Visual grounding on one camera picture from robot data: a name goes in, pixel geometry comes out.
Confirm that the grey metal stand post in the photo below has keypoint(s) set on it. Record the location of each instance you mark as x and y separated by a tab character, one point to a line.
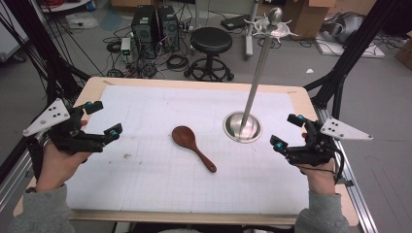
249	39

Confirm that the white paper scrap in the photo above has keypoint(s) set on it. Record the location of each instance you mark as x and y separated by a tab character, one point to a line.
310	71

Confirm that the white flat board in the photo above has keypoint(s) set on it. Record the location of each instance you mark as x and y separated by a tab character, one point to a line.
372	53

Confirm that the brown wooden spoon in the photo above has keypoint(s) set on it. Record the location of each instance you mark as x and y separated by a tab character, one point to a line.
184	137

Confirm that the black computer tower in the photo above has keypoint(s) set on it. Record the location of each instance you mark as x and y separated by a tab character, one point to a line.
144	32
169	29

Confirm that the small grey power box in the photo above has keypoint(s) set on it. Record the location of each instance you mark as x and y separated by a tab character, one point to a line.
125	47

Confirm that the aluminium rail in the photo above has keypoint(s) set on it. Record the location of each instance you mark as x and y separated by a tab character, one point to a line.
13	181
356	194

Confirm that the black round stool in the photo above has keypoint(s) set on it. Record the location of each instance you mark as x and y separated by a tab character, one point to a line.
211	40

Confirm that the person's right hand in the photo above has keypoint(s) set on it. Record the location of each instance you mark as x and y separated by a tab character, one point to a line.
320	179

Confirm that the grey bag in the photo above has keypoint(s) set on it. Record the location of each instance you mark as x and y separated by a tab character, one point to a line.
346	26

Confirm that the white cabinet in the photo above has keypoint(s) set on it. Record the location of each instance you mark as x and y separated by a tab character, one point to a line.
8	35

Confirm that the black frame post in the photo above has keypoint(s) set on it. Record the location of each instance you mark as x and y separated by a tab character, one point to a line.
356	45
39	42

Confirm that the flat black device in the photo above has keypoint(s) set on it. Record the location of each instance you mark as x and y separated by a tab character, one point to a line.
234	22

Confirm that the person's left hand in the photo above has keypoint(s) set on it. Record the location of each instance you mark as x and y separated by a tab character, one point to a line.
58	168

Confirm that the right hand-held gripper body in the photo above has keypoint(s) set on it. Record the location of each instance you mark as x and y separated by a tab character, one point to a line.
315	149

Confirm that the silver metal hook stand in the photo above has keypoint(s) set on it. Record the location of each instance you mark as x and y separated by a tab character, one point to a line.
256	84

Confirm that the white grid mat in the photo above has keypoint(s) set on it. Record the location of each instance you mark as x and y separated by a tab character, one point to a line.
155	181

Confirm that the clear plastic bag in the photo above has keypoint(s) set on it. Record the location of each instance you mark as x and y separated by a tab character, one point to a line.
82	21

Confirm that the large cardboard box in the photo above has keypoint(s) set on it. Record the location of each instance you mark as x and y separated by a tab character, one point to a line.
307	17

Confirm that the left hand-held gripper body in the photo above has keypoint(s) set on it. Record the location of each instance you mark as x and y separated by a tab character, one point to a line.
64	136

